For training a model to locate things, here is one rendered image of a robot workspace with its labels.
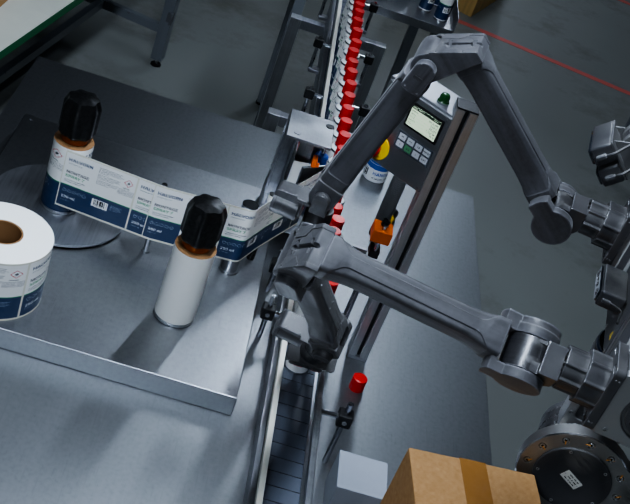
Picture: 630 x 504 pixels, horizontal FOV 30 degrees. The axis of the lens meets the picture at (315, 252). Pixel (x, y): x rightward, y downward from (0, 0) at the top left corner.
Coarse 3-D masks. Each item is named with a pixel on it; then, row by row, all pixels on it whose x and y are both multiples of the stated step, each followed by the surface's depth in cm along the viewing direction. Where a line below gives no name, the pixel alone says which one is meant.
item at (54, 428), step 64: (64, 64) 327; (0, 128) 292; (128, 128) 311; (192, 128) 321; (256, 128) 333; (384, 192) 327; (448, 192) 338; (384, 256) 300; (448, 256) 310; (256, 320) 263; (0, 384) 222; (64, 384) 228; (256, 384) 245; (384, 384) 259; (448, 384) 266; (0, 448) 210; (64, 448) 215; (128, 448) 220; (192, 448) 225; (320, 448) 236; (384, 448) 242; (448, 448) 248
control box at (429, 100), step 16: (432, 96) 232; (432, 112) 230; (448, 112) 228; (400, 128) 236; (384, 144) 239; (432, 144) 232; (384, 160) 240; (400, 160) 238; (432, 160) 233; (400, 176) 239; (416, 176) 237
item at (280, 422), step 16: (288, 384) 241; (304, 384) 243; (288, 400) 237; (304, 400) 239; (288, 416) 233; (304, 416) 235; (288, 432) 229; (304, 432) 231; (272, 448) 224; (288, 448) 226; (304, 448) 227; (272, 464) 221; (288, 464) 222; (272, 480) 218; (288, 480) 219; (272, 496) 215; (288, 496) 216
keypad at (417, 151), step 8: (400, 136) 236; (408, 136) 235; (400, 144) 237; (408, 144) 235; (416, 144) 234; (408, 152) 236; (416, 152) 235; (424, 152) 233; (432, 152) 232; (416, 160) 235; (424, 160) 234
